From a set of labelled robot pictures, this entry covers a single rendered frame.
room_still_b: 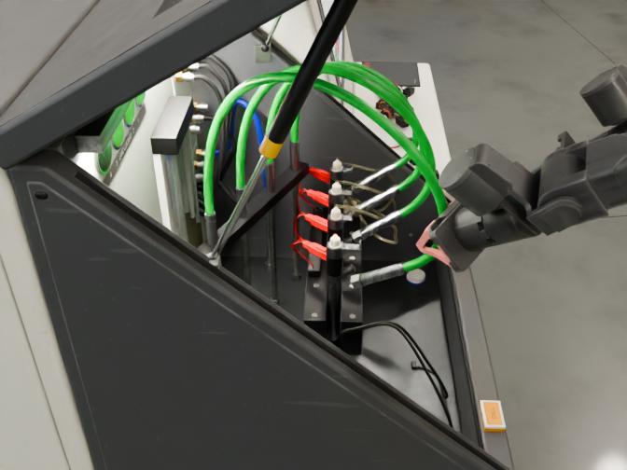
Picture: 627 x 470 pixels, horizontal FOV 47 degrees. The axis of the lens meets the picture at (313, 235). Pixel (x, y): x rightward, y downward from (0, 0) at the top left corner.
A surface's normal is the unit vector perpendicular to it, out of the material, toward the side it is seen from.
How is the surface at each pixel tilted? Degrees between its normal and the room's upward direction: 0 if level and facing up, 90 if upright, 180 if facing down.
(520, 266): 0
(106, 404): 90
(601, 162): 38
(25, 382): 90
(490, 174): 102
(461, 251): 49
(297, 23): 90
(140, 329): 90
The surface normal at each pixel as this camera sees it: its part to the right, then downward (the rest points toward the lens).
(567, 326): 0.00, -0.81
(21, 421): -0.04, 0.59
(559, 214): -0.28, 0.71
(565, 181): -0.62, -0.65
